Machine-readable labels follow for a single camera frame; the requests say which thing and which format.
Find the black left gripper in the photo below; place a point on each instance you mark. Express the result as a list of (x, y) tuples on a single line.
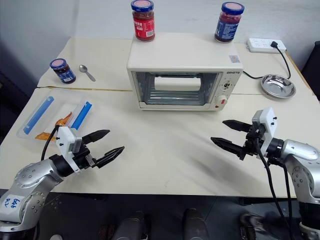
[(83, 156)]

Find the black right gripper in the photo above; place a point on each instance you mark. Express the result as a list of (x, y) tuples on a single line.
[(252, 146)]

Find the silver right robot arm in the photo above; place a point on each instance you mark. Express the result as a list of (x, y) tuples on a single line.
[(300, 155)]

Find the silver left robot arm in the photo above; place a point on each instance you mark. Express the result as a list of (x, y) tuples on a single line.
[(32, 175)]

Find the clear plastic tray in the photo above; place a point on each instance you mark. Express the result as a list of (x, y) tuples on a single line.
[(63, 100)]

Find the glass oven door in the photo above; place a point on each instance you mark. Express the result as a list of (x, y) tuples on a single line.
[(175, 96)]

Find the cream toaster oven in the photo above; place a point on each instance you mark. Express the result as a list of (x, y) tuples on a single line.
[(185, 50)]

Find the blue container clip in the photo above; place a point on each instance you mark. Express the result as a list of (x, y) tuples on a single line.
[(82, 116), (38, 115)]

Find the stainless steel bowl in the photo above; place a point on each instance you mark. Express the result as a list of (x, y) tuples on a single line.
[(278, 86)]

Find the metal spoon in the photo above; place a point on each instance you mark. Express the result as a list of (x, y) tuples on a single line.
[(83, 68)]

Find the small blue label jam jar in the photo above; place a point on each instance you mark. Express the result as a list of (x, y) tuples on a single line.
[(63, 71)]

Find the white power strip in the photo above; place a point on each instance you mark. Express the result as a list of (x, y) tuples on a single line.
[(260, 45)]

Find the black chair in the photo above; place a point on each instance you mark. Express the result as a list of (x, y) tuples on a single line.
[(312, 72)]

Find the large blue label jam jar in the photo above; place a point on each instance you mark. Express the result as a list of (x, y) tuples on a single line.
[(227, 25)]

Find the red label sauce jar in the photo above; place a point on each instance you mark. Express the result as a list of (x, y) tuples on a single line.
[(143, 25)]

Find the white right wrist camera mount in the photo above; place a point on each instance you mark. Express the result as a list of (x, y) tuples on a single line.
[(267, 120)]

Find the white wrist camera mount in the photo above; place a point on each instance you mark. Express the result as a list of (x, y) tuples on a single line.
[(65, 136), (267, 120)]

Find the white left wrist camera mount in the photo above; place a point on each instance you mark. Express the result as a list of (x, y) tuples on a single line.
[(65, 136)]

